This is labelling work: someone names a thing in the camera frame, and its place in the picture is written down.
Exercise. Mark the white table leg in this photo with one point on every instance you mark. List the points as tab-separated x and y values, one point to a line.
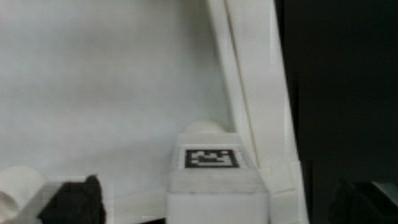
217	193

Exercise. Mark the white square table top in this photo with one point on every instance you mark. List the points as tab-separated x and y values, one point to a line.
120	68

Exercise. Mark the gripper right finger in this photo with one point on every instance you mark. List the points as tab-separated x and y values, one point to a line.
365	204

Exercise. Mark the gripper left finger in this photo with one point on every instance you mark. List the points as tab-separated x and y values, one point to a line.
75	206

